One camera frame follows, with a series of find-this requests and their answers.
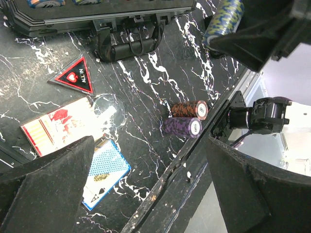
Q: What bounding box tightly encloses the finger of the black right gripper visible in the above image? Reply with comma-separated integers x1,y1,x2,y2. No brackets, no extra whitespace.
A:
210,0,301,72

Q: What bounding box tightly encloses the blue yellow chip stack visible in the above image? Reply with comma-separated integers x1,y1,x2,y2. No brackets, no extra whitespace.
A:
203,0,245,51

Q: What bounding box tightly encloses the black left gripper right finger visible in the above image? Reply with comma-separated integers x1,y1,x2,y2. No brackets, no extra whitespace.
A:
207,137,311,233

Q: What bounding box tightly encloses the black poker chip case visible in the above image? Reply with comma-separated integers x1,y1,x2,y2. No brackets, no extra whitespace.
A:
0,0,196,63

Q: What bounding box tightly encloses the black red all-in triangle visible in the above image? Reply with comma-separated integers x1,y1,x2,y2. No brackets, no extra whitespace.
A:
48,56,95,96

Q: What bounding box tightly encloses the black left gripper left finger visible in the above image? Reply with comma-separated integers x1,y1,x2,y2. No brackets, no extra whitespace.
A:
0,136,95,233

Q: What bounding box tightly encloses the clear round dealer button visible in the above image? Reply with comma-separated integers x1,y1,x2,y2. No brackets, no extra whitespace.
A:
92,94,128,132

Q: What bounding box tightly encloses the red playing card box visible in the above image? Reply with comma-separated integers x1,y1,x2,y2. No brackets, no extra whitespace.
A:
21,97,108,157

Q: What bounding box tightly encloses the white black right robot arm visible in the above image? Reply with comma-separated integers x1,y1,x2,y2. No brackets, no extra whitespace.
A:
203,0,311,135

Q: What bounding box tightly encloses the brown black chip stack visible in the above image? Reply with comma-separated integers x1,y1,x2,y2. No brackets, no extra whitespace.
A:
171,100,208,120

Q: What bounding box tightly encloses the blue playing card box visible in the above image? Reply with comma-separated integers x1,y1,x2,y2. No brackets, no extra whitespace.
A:
82,139,131,211

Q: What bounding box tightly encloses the purple black chip stack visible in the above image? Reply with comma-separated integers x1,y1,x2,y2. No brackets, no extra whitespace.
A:
163,117,203,138

